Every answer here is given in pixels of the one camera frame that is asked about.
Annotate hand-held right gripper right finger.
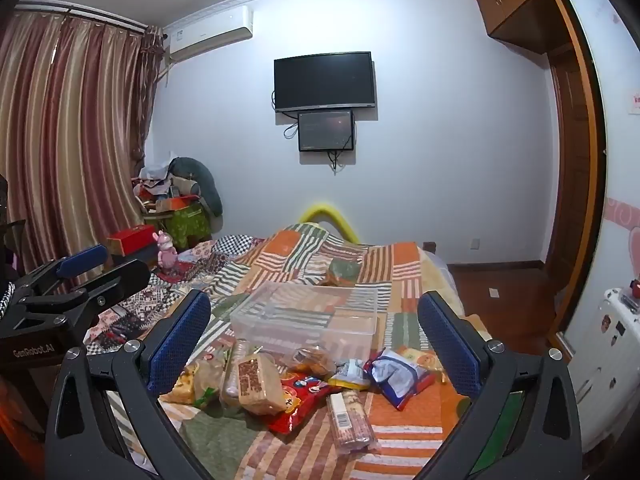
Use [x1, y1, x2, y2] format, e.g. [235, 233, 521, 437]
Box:
[416, 290, 583, 480]

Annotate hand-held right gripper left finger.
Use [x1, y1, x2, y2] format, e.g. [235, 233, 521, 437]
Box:
[44, 287, 213, 480]

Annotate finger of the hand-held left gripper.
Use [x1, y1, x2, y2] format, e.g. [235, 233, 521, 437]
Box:
[19, 258, 151, 330]
[10, 243, 109, 295]

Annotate green pea snack packet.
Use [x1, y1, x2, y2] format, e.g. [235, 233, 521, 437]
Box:
[192, 352, 229, 409]

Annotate blue white snack packet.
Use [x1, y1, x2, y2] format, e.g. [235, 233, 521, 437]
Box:
[363, 349, 437, 411]

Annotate brown crispy bar packet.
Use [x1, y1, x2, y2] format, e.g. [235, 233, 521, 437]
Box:
[237, 352, 287, 416]

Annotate striped wafer packet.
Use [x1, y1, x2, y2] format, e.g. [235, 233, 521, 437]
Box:
[327, 389, 379, 456]

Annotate clear plastic container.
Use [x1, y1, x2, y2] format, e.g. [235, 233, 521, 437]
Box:
[229, 281, 378, 362]

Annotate red snack packet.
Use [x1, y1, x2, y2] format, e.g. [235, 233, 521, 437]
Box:
[270, 374, 342, 434]

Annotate clear bag of cookies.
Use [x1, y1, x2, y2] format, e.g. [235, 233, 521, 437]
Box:
[292, 345, 337, 379]

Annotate orange yellow snack packet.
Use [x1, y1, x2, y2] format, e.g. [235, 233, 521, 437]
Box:
[399, 347, 446, 374]

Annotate red box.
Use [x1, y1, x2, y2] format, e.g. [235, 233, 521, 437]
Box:
[106, 224, 159, 259]

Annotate yellow green snack packet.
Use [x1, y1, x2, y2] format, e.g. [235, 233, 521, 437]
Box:
[160, 361, 200, 406]

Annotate pink plush toy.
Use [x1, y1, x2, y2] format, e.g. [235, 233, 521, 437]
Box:
[157, 230, 179, 269]

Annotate clear biscuit packet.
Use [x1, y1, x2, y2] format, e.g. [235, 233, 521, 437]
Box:
[219, 338, 251, 407]

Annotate checkered patterned quilt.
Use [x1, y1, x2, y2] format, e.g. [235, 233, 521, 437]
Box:
[85, 234, 262, 357]

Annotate pile of clothes and boxes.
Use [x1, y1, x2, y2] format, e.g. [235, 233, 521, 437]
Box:
[132, 164, 202, 217]

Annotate small white blue packet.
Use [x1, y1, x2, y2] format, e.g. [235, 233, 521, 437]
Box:
[327, 358, 371, 390]

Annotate grey pillow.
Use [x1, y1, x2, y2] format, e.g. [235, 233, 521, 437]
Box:
[168, 157, 224, 217]

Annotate striped brown curtain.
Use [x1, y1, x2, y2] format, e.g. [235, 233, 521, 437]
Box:
[0, 6, 167, 281]

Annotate white suitcase with stickers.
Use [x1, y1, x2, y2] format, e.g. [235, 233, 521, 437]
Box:
[566, 284, 640, 457]

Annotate orange green patchwork blanket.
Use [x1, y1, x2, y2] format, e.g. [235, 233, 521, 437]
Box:
[85, 222, 497, 480]

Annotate yellow foam tube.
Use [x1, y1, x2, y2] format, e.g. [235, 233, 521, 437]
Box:
[298, 202, 359, 244]

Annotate curtain rod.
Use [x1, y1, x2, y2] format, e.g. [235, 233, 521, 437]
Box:
[14, 2, 152, 32]

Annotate white pink wardrobe door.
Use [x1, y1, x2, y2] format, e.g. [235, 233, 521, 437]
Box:
[564, 0, 640, 351]

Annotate white air conditioner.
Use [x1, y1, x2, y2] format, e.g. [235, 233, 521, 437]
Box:
[164, 4, 255, 62]

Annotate wooden overhead cabinet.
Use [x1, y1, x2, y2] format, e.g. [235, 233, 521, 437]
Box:
[474, 0, 577, 57]

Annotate wooden door frame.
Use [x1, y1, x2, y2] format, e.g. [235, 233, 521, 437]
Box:
[541, 0, 609, 358]

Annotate black monitor cables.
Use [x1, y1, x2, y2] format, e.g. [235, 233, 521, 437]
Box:
[326, 148, 352, 176]

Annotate small black wall monitor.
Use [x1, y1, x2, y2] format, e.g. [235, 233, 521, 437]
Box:
[297, 109, 356, 153]

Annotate large black wall television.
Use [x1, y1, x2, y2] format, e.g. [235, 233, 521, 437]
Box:
[273, 51, 377, 114]

